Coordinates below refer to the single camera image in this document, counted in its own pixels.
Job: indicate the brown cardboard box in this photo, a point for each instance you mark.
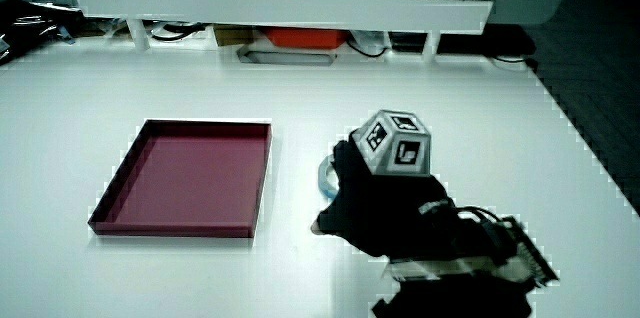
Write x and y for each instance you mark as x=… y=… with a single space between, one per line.
x=233 y=35

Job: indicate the black plastic bag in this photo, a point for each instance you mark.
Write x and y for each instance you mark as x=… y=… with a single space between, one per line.
x=30 y=25

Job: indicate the orange box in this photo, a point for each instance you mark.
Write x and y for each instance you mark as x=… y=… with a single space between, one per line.
x=306 y=38

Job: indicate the maroon shallow tray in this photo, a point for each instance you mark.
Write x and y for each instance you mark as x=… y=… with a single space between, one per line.
x=190 y=178

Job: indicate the person's right hand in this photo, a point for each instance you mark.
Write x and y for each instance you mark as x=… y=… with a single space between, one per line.
x=380 y=208

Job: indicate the white desk shelf riser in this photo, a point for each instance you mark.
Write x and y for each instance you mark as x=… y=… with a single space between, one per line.
x=280 y=7

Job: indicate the blue tape roll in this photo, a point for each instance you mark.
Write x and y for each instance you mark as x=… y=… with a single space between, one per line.
x=325 y=184

